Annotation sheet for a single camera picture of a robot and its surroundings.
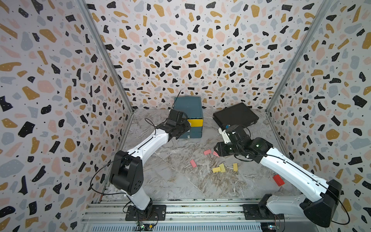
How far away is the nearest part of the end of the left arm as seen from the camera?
0.63 meters

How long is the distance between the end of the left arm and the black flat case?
395 millimetres

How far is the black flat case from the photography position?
1107mm
